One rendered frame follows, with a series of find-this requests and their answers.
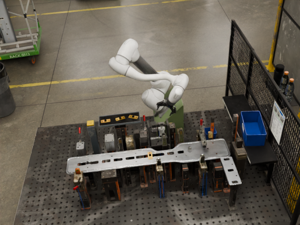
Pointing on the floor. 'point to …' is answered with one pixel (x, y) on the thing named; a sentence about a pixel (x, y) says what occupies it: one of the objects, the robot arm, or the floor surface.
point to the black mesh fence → (265, 113)
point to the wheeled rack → (23, 39)
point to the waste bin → (5, 93)
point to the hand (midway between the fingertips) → (164, 111)
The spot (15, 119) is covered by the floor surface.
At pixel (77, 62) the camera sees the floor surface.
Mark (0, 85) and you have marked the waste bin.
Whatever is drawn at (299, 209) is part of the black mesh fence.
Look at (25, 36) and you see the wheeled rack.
